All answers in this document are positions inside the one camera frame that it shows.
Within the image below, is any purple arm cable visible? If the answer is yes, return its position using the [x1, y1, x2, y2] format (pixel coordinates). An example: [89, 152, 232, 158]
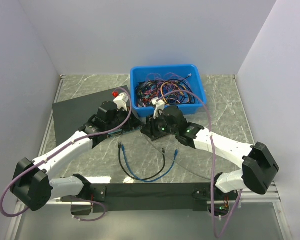
[0, 87, 133, 222]
[157, 89, 243, 238]

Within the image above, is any large black network switch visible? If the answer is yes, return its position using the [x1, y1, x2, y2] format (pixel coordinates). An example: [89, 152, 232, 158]
[51, 85, 144, 148]

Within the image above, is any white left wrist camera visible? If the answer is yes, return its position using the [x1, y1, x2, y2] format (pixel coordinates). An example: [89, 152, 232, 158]
[112, 91, 129, 111]

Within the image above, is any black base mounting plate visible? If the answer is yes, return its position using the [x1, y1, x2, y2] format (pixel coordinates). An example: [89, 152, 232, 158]
[83, 182, 211, 212]

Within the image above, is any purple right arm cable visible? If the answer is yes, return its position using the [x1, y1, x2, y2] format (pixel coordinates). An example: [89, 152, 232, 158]
[157, 89, 243, 238]

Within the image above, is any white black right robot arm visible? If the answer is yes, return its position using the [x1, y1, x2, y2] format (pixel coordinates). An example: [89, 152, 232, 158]
[141, 106, 280, 200]

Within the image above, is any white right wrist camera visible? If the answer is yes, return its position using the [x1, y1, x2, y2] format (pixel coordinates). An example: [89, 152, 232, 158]
[151, 97, 165, 119]

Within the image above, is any blue ethernet cable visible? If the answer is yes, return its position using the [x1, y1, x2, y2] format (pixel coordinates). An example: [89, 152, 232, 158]
[120, 145, 179, 183]

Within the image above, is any black ethernet cable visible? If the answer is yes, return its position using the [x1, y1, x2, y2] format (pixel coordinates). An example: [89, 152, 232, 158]
[117, 141, 167, 181]

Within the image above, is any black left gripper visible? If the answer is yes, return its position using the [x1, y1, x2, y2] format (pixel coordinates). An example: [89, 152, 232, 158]
[106, 106, 143, 132]

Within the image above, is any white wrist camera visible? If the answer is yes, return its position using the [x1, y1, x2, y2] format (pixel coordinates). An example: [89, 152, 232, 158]
[112, 91, 129, 111]
[151, 97, 165, 119]

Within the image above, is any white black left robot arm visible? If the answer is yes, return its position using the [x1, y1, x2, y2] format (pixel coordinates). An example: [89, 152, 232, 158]
[8, 98, 133, 211]

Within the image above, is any tangled coloured wires bundle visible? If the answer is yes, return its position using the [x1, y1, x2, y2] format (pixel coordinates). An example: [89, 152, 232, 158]
[134, 72, 196, 106]

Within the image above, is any blue plastic bin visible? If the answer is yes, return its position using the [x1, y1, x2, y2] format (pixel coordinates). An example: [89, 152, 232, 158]
[130, 64, 207, 118]

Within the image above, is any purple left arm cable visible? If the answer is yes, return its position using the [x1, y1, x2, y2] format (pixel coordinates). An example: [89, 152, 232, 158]
[0, 87, 133, 222]

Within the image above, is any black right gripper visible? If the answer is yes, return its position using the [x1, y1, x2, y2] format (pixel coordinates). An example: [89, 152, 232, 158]
[140, 110, 178, 139]

